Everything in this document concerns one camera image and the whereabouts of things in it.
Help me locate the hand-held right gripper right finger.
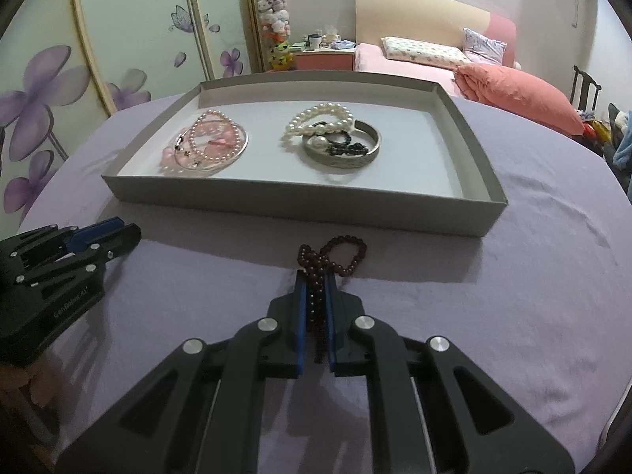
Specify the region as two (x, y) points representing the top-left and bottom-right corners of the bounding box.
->
(323, 273), (576, 474)

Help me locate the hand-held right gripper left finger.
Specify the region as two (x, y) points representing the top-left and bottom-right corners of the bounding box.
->
(54, 271), (309, 474)

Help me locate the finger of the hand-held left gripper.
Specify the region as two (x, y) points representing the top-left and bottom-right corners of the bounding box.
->
(0, 217), (125, 273)
(21, 224), (143, 290)

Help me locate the dark red bead bracelet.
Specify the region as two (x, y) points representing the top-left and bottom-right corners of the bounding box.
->
(296, 237), (369, 363)

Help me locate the pink pearl bracelet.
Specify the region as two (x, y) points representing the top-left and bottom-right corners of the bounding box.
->
(180, 110), (246, 164)

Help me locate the thin silver bangle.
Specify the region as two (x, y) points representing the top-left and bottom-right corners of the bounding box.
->
(173, 126), (250, 179)

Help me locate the black bead bracelet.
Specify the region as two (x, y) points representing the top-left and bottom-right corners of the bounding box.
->
(308, 118), (369, 158)

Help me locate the grey cardboard tray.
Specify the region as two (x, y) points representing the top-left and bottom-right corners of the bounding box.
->
(101, 70), (509, 239)

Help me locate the white pearl bracelet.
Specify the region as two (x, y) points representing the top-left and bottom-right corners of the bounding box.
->
(282, 103), (356, 147)

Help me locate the person's left hand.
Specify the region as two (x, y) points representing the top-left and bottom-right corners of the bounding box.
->
(0, 355), (61, 408)

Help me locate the wide silver cuff bangle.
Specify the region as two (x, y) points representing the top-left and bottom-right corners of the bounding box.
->
(299, 119), (383, 173)

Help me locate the floral sliding-door wardrobe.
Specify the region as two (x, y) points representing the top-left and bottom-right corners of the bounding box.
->
(0, 0), (258, 228)

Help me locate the purple tablecloth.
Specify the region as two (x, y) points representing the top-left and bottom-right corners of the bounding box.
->
(10, 71), (632, 474)

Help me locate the pink and white nightstand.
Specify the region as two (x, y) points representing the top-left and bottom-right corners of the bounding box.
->
(291, 42), (356, 73)

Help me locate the plush toy tower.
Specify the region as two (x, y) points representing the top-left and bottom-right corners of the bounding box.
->
(254, 0), (295, 72)

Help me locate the white patterned pillow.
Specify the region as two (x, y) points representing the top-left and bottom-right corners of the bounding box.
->
(380, 36), (472, 69)

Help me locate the pink quilt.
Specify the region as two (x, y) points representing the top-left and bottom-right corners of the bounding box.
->
(453, 63), (586, 137)

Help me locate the purple floral pillow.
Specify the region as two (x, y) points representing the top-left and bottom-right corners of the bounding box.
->
(461, 27), (508, 66)

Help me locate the bed with beige headboard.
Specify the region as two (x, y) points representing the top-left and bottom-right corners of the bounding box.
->
(353, 0), (519, 90)

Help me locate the blue garment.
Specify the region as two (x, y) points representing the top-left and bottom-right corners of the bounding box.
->
(612, 109), (632, 169)

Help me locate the dark wooden chair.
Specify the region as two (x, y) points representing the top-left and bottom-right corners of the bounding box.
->
(570, 65), (602, 112)

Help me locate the pink bead bracelet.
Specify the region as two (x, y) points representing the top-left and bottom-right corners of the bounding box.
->
(158, 121), (248, 177)

